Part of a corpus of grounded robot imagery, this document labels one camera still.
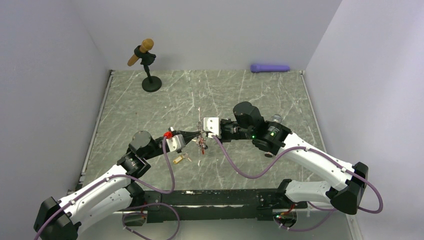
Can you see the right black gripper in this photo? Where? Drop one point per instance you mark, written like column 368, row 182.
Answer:
column 223, row 137

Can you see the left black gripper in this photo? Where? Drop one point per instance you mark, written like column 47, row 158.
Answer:
column 188, row 135

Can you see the yellow tagged key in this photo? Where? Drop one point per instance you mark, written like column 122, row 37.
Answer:
column 182, row 157

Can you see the red handled metal keyring holder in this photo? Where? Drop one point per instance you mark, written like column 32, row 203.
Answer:
column 200, row 139

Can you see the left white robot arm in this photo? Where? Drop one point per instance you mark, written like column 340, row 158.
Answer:
column 117, row 189

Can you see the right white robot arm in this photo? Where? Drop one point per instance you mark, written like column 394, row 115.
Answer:
column 342, row 185

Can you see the purple cylinder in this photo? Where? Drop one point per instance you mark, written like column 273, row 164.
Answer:
column 268, row 68

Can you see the black microphone stand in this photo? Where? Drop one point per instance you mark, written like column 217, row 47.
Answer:
column 150, row 83

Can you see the brown microphone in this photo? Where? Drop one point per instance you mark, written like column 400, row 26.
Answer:
column 142, row 53

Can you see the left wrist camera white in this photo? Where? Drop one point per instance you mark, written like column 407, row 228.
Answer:
column 174, row 140

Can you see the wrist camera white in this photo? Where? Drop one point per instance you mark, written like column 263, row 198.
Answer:
column 174, row 140
column 212, row 127

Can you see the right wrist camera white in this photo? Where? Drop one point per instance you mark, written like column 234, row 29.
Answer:
column 212, row 127

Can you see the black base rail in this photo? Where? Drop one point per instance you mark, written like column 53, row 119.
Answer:
column 217, row 204

